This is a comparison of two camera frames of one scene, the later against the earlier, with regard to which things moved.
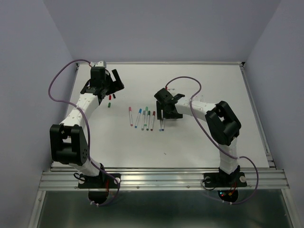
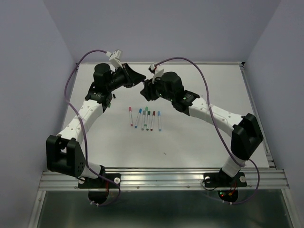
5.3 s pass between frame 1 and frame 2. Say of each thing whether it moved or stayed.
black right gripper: moved
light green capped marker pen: stayed
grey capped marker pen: stayed
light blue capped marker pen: stayed
